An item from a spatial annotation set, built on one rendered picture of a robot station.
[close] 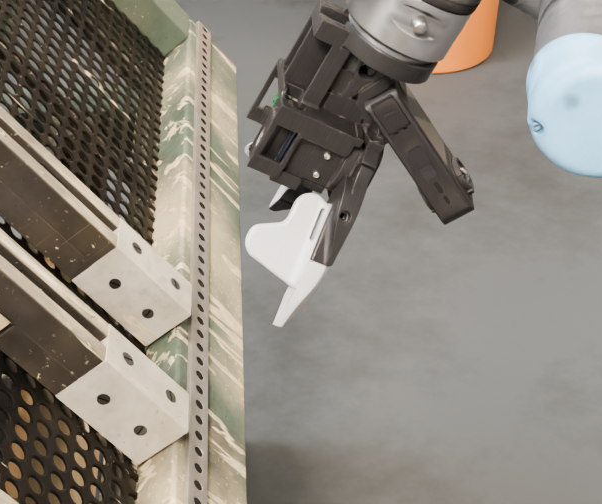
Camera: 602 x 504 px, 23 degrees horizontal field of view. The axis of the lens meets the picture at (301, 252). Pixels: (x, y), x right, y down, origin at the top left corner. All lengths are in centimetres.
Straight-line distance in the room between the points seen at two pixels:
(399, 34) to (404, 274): 244
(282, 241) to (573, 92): 27
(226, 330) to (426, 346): 140
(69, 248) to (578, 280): 194
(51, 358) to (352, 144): 58
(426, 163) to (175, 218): 93
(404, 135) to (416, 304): 229
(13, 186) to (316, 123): 68
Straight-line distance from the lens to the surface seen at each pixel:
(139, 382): 149
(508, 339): 318
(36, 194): 159
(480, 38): 423
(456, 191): 100
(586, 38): 80
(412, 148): 99
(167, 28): 233
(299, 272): 98
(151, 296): 166
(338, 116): 98
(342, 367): 307
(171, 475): 150
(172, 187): 196
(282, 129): 97
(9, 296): 142
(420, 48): 94
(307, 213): 98
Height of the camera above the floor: 193
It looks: 34 degrees down
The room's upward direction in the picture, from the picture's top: straight up
